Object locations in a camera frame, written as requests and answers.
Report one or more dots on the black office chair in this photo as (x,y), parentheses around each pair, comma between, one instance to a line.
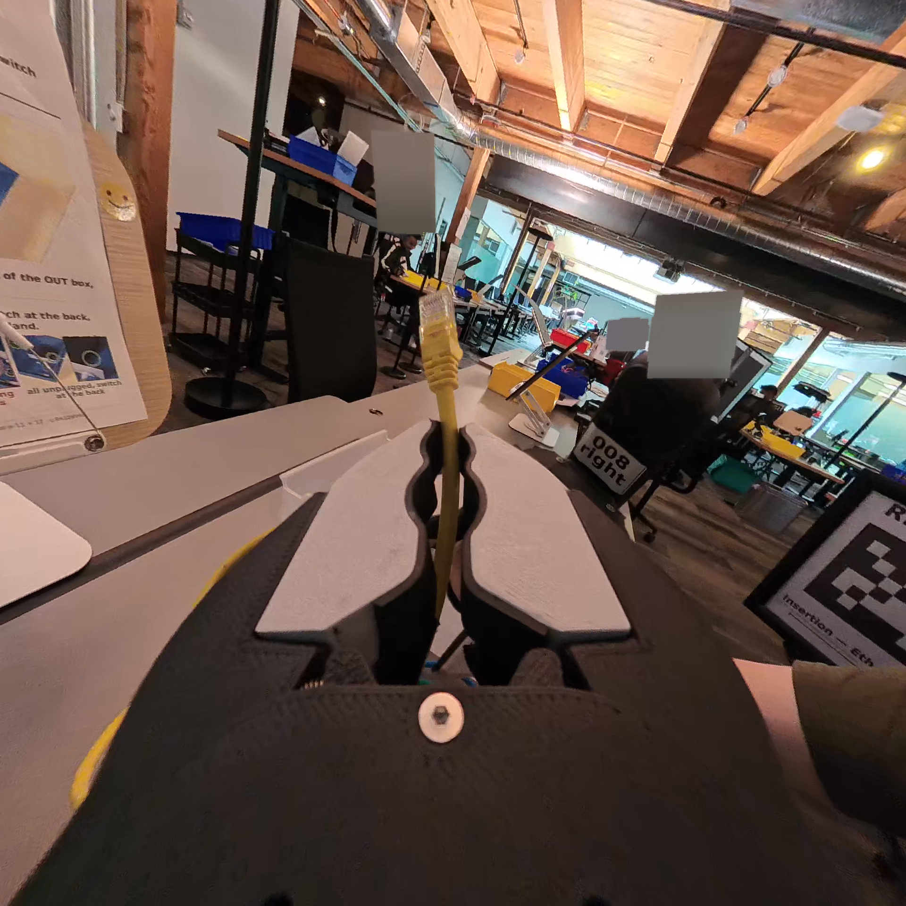
(329,318)

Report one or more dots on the grey trash bin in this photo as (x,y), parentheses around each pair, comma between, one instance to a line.
(771,506)

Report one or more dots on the black framed marker sign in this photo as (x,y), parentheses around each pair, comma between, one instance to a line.
(849,580)

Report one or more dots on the white stand base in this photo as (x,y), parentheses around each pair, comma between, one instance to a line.
(35,545)

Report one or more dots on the yellow smiley sticker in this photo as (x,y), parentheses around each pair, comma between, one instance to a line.
(117,202)

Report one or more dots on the wooden top standing desk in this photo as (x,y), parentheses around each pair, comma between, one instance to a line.
(297,168)

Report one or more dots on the round ceiling lamp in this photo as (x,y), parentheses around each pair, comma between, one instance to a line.
(872,158)

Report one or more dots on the wooden post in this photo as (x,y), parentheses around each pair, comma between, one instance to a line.
(148,141)

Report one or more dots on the blue storage bin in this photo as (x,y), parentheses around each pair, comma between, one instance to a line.
(219,228)
(318,159)

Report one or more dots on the black rolling cart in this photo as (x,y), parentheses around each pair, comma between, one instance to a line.
(205,304)

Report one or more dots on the white device stand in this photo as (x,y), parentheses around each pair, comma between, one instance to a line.
(534,428)

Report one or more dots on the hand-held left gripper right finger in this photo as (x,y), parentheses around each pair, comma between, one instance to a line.
(538,545)

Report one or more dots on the clear plastic box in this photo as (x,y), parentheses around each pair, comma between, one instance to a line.
(318,467)

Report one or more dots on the printed instruction sheet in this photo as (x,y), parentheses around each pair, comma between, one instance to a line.
(56,248)

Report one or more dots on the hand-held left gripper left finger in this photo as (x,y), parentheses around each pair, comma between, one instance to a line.
(340,545)

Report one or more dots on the yellow storage bin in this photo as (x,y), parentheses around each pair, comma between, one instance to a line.
(517,382)

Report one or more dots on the person's right forearm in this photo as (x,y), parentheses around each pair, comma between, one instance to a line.
(842,743)

